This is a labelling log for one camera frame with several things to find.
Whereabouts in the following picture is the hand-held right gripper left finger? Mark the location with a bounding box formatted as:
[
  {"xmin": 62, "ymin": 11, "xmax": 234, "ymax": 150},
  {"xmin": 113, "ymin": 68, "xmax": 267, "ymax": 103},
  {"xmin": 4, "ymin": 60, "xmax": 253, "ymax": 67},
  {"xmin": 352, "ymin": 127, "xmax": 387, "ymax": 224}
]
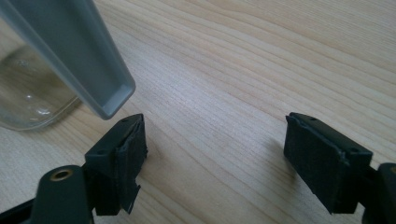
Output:
[{"xmin": 84, "ymin": 113, "xmax": 149, "ymax": 217}]

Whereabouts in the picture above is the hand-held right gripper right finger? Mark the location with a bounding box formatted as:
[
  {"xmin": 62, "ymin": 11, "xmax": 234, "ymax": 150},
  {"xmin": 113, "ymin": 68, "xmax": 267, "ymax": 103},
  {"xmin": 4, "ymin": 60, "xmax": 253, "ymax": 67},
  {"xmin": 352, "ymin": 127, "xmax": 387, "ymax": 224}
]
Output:
[{"xmin": 283, "ymin": 112, "xmax": 374, "ymax": 215}]

